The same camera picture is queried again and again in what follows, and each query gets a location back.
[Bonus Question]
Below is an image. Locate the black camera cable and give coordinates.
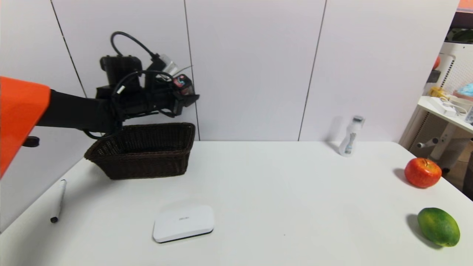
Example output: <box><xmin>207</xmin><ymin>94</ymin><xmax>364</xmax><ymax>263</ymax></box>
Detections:
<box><xmin>83</xmin><ymin>31</ymin><xmax>177</xmax><ymax>140</ymax></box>

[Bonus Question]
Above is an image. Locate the small black red box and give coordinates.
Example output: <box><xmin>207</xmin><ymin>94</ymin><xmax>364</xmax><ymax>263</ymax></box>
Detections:
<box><xmin>173</xmin><ymin>74</ymin><xmax>194</xmax><ymax>96</ymax></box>

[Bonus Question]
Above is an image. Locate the clear plastic spray bottle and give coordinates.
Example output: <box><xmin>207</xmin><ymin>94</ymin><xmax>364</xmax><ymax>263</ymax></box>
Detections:
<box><xmin>338</xmin><ymin>115</ymin><xmax>365</xmax><ymax>157</ymax></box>

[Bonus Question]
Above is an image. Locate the white rectangular whiteboard eraser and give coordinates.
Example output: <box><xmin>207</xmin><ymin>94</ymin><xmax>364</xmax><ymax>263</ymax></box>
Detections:
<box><xmin>153</xmin><ymin>204</ymin><xmax>215</xmax><ymax>243</ymax></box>

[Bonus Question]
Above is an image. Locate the white pegboard panel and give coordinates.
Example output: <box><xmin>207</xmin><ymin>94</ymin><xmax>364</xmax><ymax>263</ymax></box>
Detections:
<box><xmin>423</xmin><ymin>42</ymin><xmax>473</xmax><ymax>96</ymax></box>

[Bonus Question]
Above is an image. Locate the white table leg frame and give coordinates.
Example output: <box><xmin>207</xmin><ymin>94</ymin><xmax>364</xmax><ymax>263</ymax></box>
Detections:
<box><xmin>417</xmin><ymin>123</ymin><xmax>470</xmax><ymax>162</ymax></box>

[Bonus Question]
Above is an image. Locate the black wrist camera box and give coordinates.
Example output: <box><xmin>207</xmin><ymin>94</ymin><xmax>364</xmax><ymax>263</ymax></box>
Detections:
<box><xmin>99</xmin><ymin>55</ymin><xmax>143</xmax><ymax>88</ymax></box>

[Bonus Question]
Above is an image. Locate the green mango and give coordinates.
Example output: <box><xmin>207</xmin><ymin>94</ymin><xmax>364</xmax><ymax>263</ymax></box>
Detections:
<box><xmin>418</xmin><ymin>207</ymin><xmax>460</xmax><ymax>247</ymax></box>

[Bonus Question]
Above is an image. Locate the dark brown wicker basket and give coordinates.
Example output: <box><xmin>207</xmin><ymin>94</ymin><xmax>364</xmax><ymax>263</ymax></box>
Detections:
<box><xmin>84</xmin><ymin>122</ymin><xmax>196</xmax><ymax>180</ymax></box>

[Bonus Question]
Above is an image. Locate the red apple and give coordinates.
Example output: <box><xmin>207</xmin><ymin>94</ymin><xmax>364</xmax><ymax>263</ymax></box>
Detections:
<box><xmin>404</xmin><ymin>158</ymin><xmax>442</xmax><ymax>189</ymax></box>

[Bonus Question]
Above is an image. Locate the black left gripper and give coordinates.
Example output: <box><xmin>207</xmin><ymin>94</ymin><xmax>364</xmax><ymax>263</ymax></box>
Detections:
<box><xmin>142</xmin><ymin>74</ymin><xmax>200</xmax><ymax>117</ymax></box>

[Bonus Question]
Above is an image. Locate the white marker pen black cap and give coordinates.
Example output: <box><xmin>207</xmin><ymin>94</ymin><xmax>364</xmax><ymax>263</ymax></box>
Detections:
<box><xmin>50</xmin><ymin>179</ymin><xmax>67</xmax><ymax>223</ymax></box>

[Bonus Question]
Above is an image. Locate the white power adapter with cable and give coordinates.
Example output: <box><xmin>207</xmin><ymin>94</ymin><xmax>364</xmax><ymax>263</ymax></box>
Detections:
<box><xmin>431</xmin><ymin>97</ymin><xmax>467</xmax><ymax>117</ymax></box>

